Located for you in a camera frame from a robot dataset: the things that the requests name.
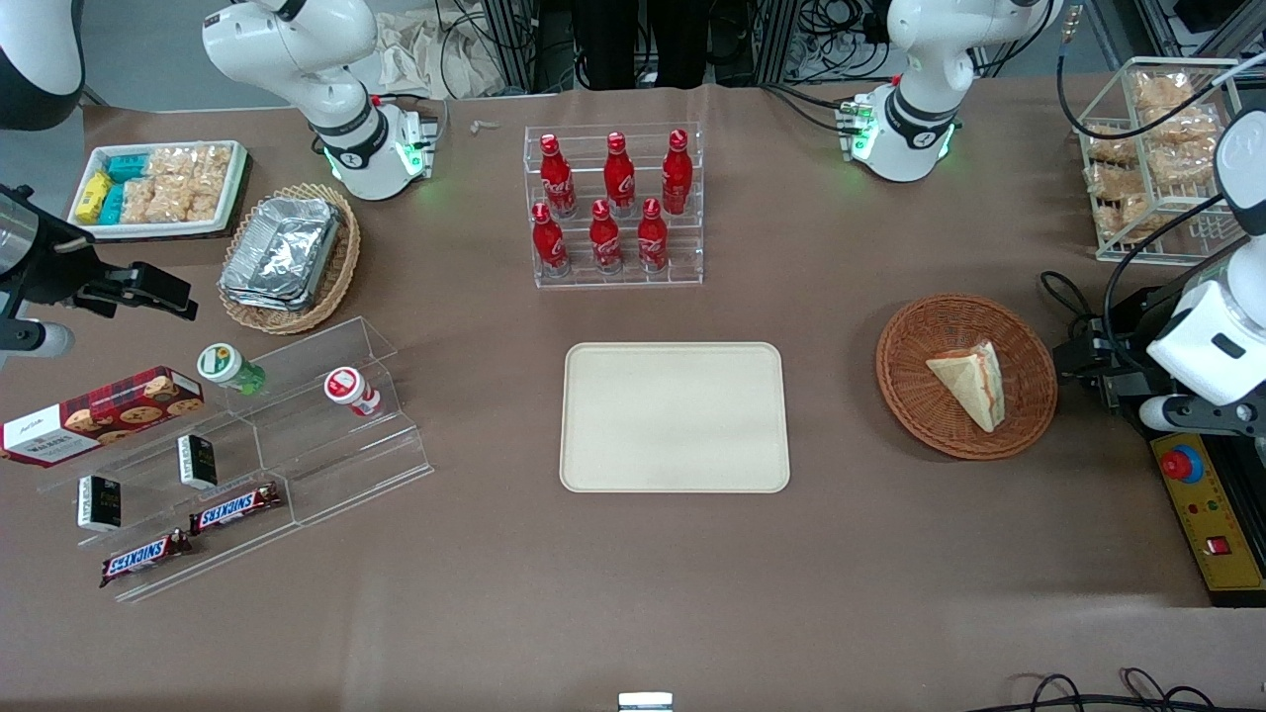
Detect yellow black control box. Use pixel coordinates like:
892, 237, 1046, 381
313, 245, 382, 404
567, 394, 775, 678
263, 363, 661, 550
1149, 431, 1266, 607

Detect black floor cable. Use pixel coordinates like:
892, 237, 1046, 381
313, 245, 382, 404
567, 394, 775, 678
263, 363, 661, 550
974, 668, 1266, 712

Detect black looped cable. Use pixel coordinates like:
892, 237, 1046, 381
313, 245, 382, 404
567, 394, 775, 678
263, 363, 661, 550
1037, 268, 1114, 345

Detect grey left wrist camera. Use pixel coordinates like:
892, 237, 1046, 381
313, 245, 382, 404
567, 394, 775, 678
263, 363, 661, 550
1137, 394, 1266, 438

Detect red capped small bottle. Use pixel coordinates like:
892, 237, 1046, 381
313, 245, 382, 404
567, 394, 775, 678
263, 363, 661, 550
323, 366, 384, 419

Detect white wire basket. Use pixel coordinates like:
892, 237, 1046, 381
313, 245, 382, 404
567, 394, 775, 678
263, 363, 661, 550
1075, 56, 1246, 265

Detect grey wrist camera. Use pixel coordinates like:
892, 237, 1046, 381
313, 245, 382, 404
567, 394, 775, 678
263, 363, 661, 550
0, 320, 76, 363
1137, 394, 1266, 438

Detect yellow snack pack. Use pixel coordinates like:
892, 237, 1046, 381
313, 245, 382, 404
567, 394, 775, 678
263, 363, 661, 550
74, 170, 113, 225

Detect round brown wicker basket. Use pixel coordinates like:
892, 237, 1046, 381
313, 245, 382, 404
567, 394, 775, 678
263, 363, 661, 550
875, 293, 1059, 462

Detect crumpled white cloth bag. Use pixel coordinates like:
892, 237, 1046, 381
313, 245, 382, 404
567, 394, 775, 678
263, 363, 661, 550
374, 8, 517, 102

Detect oval light wicker basket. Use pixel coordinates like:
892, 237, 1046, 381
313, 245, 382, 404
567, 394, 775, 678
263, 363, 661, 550
217, 182, 363, 336

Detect white rectangular snack tray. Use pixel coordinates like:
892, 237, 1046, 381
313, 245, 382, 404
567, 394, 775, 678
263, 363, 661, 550
67, 140, 249, 242

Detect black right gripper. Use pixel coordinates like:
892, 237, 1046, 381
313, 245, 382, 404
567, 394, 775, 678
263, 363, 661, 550
0, 212, 200, 323

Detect green capped small bottle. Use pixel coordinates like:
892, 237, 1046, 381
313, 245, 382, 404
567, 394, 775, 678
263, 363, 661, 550
196, 342, 267, 398

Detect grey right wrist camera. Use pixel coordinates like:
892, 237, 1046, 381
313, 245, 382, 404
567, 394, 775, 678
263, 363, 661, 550
0, 320, 76, 363

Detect small black white box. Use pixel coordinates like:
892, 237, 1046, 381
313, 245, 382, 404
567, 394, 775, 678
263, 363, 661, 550
77, 474, 123, 534
177, 433, 219, 491

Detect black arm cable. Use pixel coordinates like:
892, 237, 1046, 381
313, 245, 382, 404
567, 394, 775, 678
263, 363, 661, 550
1054, 0, 1266, 141

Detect aluminium foil container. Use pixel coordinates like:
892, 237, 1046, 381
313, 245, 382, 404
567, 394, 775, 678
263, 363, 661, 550
219, 195, 343, 313

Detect Snickers chocolate bar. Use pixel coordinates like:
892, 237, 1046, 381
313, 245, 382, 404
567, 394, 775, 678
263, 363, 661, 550
189, 482, 283, 536
98, 528, 194, 589

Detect person's black trousers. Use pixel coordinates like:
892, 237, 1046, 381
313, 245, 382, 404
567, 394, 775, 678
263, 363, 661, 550
568, 0, 715, 92

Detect beige rectangular tray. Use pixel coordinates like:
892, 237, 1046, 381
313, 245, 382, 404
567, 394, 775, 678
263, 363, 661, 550
560, 341, 792, 494

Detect red cookie box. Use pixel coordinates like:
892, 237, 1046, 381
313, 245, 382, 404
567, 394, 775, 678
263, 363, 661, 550
0, 365, 206, 469

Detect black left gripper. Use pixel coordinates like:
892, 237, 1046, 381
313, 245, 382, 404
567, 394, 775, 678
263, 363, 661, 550
1052, 289, 1188, 412

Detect clear acrylic bottle rack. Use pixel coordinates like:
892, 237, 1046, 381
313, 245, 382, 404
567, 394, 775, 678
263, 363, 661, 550
523, 122, 706, 291

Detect red cola bottle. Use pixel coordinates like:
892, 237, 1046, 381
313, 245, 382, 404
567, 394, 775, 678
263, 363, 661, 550
637, 198, 669, 273
602, 131, 637, 218
530, 201, 570, 277
661, 129, 692, 217
538, 133, 577, 220
588, 199, 623, 275

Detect clear acrylic stepped display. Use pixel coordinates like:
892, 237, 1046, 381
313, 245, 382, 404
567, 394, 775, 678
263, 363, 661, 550
38, 315, 435, 605

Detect triangular sandwich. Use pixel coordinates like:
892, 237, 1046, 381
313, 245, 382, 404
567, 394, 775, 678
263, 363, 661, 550
925, 339, 1007, 434

